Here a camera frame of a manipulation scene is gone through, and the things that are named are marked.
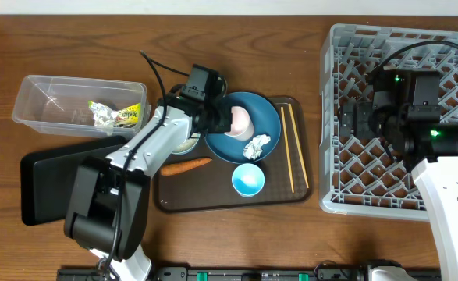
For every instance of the black waste bin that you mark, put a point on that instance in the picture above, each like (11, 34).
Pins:
(47, 178)

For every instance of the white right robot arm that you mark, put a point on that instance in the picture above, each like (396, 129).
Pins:
(437, 183)

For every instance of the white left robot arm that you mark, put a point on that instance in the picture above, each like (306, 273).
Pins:
(107, 211)

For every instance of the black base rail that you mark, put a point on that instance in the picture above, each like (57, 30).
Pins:
(322, 272)

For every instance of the grey dishwasher rack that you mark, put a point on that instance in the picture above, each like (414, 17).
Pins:
(358, 177)

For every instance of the orange carrot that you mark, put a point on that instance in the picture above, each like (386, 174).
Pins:
(182, 167)

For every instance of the clear plastic waste bin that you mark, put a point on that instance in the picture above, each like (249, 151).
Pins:
(60, 105)

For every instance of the white tissue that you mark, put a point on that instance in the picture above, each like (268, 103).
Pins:
(103, 115)

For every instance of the right wooden chopstick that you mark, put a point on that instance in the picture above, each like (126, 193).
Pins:
(298, 145)

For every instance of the large blue plate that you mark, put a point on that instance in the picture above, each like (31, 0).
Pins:
(265, 118)

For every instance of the yellow snack wrapper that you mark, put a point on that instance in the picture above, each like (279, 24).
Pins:
(128, 116)

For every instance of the pink plastic cup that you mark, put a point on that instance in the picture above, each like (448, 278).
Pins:
(242, 128)

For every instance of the light blue bowl with rice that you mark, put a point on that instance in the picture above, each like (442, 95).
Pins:
(188, 145)

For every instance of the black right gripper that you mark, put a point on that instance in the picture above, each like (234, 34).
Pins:
(363, 111)

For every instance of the dark brown serving tray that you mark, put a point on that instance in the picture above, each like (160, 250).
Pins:
(209, 187)

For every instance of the foil ball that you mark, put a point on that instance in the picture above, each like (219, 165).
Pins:
(254, 148)

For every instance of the small blue bowl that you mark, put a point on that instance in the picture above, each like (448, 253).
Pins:
(248, 180)

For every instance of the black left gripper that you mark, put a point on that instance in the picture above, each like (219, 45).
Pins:
(227, 121)

